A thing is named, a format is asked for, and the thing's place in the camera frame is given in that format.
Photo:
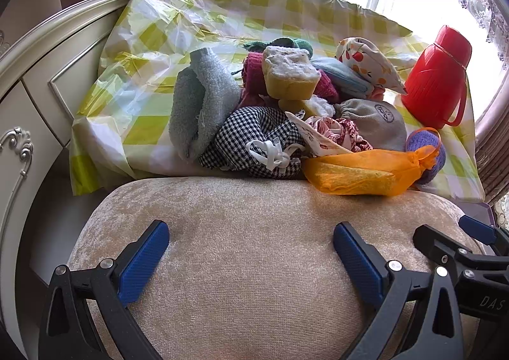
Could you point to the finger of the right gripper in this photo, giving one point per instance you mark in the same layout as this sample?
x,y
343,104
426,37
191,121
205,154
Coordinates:
x,y
458,259
495,237

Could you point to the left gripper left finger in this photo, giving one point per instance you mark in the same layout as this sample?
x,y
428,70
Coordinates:
x,y
68,331

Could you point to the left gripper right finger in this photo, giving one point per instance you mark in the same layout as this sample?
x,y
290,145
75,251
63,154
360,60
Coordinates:
x,y
434,329

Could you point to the orange mesh bag with sponge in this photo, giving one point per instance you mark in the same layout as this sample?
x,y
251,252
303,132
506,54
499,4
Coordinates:
x,y
373,172

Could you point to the purple knitted ball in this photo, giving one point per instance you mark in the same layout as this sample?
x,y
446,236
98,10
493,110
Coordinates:
x,y
424,137

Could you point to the grey drawstring pouch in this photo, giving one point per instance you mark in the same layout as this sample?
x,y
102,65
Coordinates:
x,y
378,122

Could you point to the red floral white cloth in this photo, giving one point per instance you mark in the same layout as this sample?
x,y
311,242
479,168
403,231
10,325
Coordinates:
x,y
326,136

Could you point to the black white gingham pouch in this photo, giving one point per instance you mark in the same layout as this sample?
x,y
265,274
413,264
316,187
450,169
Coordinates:
x,y
256,141

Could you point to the light blue plush elephant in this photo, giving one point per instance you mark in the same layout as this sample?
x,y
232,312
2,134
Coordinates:
x,y
343,78

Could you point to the magenta knitted sock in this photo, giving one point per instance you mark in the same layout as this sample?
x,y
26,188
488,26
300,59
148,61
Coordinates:
x,y
254,88
325,89

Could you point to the fruit print fabric pouch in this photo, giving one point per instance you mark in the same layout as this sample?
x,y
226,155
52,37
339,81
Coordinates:
x,y
368,62

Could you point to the yellow white sponge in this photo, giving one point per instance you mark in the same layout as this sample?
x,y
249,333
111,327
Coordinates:
x,y
288,73

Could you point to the grey blue towel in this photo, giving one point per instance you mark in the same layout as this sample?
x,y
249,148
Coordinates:
x,y
205,94

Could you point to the green knitted cloth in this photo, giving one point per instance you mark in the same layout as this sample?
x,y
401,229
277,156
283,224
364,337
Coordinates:
x,y
287,42

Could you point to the purple white storage box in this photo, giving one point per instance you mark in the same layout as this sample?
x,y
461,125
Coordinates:
x,y
478,210

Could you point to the beige velvet armrest cushion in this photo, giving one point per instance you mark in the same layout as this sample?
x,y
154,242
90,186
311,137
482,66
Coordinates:
x,y
250,271

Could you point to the red thermos jug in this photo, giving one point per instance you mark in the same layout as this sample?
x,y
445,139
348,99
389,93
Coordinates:
x,y
436,89

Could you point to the green checked plastic tablecloth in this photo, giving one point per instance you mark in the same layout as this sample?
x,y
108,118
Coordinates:
x,y
120,131

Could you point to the cream carved cabinet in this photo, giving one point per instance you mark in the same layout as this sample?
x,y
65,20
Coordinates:
x,y
44,76

